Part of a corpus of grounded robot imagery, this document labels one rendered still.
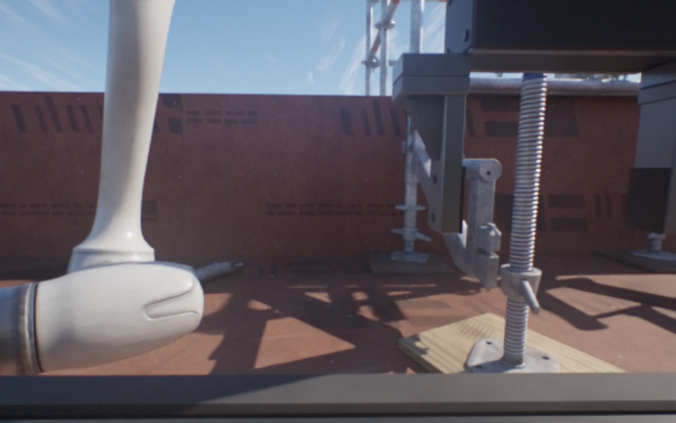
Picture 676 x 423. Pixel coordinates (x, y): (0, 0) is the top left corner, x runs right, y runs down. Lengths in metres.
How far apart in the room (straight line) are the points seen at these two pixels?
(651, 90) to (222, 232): 1.48
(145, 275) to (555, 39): 0.41
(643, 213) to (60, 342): 0.48
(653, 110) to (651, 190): 0.05
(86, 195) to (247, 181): 0.69
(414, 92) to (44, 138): 1.79
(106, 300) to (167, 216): 1.26
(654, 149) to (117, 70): 0.52
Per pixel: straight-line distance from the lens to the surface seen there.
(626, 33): 0.25
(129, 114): 0.52
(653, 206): 0.29
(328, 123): 1.51
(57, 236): 1.92
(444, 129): 0.21
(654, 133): 0.29
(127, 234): 0.58
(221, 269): 1.30
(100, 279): 0.43
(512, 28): 0.22
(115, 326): 0.42
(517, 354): 0.76
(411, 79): 0.21
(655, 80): 0.30
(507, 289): 0.71
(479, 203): 0.82
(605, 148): 1.97
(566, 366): 0.84
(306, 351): 0.80
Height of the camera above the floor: 0.39
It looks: 7 degrees down
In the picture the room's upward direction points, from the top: straight up
